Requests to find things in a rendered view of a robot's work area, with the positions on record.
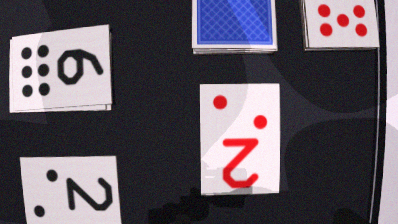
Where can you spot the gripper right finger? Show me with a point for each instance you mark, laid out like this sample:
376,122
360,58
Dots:
347,216

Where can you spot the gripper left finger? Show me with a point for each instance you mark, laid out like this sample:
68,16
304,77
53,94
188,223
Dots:
182,219

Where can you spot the blue-backed playing card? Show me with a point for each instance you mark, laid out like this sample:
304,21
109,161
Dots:
234,24

